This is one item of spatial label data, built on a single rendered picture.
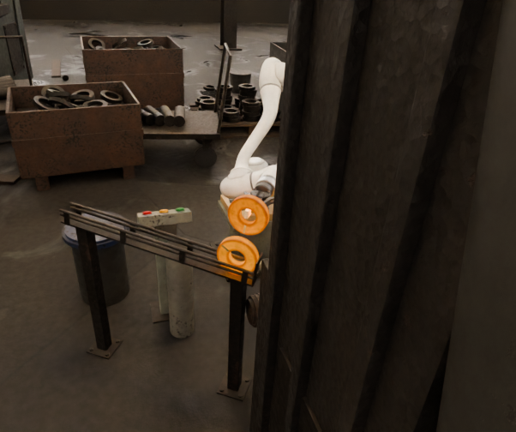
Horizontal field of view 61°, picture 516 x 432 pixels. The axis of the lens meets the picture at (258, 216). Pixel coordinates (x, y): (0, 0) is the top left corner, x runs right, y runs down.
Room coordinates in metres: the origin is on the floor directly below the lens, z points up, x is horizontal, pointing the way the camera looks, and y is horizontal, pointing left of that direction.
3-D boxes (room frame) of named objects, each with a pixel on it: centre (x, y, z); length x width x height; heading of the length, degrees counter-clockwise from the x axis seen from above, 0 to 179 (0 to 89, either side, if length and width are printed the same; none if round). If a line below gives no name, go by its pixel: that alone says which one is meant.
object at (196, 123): (3.82, 0.91, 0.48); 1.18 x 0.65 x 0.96; 99
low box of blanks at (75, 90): (3.44, 1.52, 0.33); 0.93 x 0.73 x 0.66; 116
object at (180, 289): (1.62, 0.34, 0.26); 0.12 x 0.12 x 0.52
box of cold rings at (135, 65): (5.18, 1.55, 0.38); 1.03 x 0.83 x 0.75; 112
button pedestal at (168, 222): (1.76, 0.44, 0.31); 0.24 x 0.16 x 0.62; 109
